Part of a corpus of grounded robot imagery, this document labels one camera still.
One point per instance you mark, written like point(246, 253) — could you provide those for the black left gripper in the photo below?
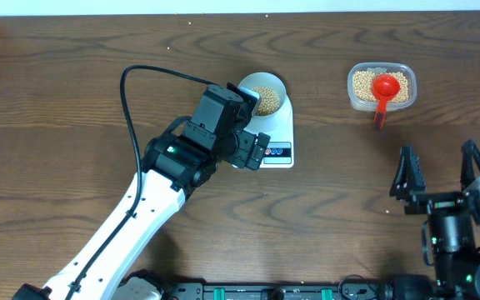
point(240, 158)

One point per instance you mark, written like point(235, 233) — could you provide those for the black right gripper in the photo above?
point(413, 185)

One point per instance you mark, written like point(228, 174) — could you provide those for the white plastic bowl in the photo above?
point(272, 92)

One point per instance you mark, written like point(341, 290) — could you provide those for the red plastic measuring scoop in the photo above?
point(385, 88)

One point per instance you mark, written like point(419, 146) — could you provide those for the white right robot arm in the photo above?
point(447, 236)

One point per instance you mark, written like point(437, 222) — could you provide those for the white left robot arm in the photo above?
point(173, 165)

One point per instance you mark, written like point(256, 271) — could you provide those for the white digital kitchen scale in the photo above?
point(279, 153)

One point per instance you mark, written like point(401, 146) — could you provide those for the clear plastic soybean container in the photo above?
point(360, 79)

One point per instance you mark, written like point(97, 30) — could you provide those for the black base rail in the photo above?
point(145, 285)

